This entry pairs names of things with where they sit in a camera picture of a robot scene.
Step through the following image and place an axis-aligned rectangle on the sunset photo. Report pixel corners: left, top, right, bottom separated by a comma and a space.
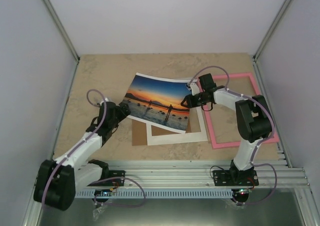
122, 73, 190, 134

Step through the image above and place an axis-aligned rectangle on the pink picture frame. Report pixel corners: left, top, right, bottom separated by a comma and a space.
196, 72, 280, 149

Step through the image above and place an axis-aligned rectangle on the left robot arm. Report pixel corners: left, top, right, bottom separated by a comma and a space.
33, 102, 131, 211

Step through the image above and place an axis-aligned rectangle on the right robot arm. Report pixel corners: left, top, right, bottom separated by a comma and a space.
180, 74, 275, 185

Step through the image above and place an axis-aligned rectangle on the white mat board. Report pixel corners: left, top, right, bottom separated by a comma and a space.
146, 107, 208, 146

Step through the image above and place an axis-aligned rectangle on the left circuit board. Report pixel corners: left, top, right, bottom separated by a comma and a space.
94, 188, 117, 197

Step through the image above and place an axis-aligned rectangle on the circuit board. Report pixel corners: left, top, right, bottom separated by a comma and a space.
237, 188, 252, 194
94, 188, 117, 197

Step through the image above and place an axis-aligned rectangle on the right circuit board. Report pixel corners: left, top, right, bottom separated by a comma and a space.
237, 188, 252, 194

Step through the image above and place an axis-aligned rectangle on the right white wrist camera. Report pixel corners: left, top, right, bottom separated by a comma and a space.
186, 82, 200, 96

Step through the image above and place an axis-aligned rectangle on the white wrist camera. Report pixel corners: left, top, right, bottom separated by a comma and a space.
186, 82, 200, 96
97, 98, 109, 107

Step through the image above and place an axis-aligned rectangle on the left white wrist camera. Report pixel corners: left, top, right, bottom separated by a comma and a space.
97, 98, 109, 107

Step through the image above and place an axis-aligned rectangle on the brown frame backing board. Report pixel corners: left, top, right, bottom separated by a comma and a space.
131, 119, 192, 146

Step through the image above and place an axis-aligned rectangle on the right aluminium corner post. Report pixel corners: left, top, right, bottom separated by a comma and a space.
252, 0, 294, 63

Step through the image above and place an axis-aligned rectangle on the aluminium corner post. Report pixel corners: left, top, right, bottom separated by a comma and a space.
42, 0, 80, 63
252, 0, 294, 63

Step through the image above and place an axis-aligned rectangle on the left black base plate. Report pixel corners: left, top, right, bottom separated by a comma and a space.
90, 170, 126, 187

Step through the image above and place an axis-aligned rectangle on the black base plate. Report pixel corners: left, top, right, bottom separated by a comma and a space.
90, 170, 126, 187
211, 170, 260, 187

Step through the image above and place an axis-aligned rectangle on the aluminium rail beam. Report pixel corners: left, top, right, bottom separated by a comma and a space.
34, 160, 311, 189

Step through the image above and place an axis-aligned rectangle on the grey slotted cable duct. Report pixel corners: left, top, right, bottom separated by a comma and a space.
75, 188, 233, 199

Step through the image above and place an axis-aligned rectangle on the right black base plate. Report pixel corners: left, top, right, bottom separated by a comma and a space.
211, 170, 260, 187

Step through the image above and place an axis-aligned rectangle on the left aluminium corner post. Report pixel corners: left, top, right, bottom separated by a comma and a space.
42, 0, 80, 63

